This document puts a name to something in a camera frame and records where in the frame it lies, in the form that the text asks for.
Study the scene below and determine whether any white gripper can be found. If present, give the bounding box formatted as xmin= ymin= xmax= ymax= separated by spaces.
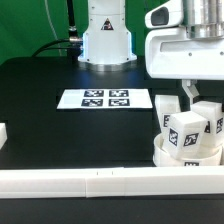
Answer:
xmin=145 ymin=28 xmax=224 ymax=105

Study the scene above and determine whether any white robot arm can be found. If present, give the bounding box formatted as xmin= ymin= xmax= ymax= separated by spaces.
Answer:
xmin=78 ymin=0 xmax=224 ymax=99

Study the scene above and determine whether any white marker sheet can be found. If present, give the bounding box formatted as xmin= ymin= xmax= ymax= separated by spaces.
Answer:
xmin=57 ymin=89 xmax=152 ymax=109

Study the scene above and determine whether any white U-shaped fence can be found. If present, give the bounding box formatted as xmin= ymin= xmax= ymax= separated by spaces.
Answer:
xmin=0 ymin=122 xmax=224 ymax=200

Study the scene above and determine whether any black thick cable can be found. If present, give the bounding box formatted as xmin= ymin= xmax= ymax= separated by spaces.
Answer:
xmin=31 ymin=0 xmax=84 ymax=64

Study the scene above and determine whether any thin grey cable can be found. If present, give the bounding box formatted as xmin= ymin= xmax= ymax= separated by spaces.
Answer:
xmin=44 ymin=0 xmax=64 ymax=57

